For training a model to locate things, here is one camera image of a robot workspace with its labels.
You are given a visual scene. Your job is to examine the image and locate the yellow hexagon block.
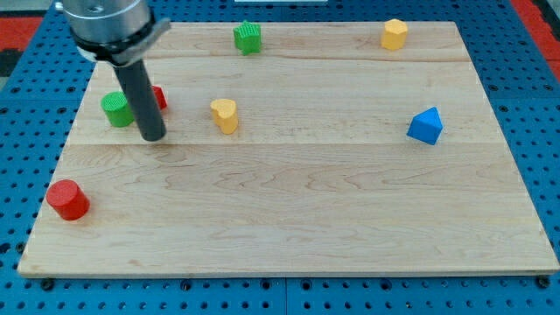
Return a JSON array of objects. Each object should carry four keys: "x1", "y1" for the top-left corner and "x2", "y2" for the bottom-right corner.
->
[{"x1": 381, "y1": 18, "x2": 408, "y2": 51}]

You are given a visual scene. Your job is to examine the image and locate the green star block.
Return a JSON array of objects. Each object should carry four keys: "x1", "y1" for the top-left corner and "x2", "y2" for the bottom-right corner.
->
[{"x1": 233, "y1": 21, "x2": 262, "y2": 55}]

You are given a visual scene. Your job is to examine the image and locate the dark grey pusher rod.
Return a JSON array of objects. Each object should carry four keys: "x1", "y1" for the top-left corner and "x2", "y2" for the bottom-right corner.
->
[{"x1": 114, "y1": 59, "x2": 166, "y2": 142}]

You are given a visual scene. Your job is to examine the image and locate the blue cube block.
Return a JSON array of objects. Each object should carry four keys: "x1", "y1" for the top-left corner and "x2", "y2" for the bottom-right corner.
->
[{"x1": 407, "y1": 107, "x2": 444, "y2": 145}]

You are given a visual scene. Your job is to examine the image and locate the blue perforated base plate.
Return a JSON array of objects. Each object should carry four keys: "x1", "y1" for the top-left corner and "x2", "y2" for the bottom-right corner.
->
[{"x1": 1, "y1": 0, "x2": 559, "y2": 314}]

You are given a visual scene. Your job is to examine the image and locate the wooden board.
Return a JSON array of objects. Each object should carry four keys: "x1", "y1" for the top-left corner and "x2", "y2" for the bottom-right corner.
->
[{"x1": 18, "y1": 22, "x2": 559, "y2": 278}]

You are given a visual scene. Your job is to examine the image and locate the yellow heart block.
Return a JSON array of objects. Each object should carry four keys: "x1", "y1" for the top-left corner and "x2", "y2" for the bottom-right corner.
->
[{"x1": 210, "y1": 99, "x2": 239, "y2": 135}]

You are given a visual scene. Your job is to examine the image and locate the red cylinder block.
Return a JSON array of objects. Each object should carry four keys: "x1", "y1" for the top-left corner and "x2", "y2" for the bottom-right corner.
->
[{"x1": 46, "y1": 179, "x2": 90, "y2": 221}]

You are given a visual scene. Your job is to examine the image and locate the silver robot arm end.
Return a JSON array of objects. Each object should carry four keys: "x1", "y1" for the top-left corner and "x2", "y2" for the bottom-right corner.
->
[{"x1": 55, "y1": 0, "x2": 171, "y2": 67}]

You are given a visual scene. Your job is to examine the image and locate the green cylinder block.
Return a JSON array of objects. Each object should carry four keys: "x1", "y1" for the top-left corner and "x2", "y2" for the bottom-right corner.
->
[{"x1": 101, "y1": 91, "x2": 134, "y2": 128}]

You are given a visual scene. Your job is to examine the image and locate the red star block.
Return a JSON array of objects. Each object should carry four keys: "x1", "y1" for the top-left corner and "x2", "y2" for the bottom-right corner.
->
[{"x1": 152, "y1": 86, "x2": 168, "y2": 110}]

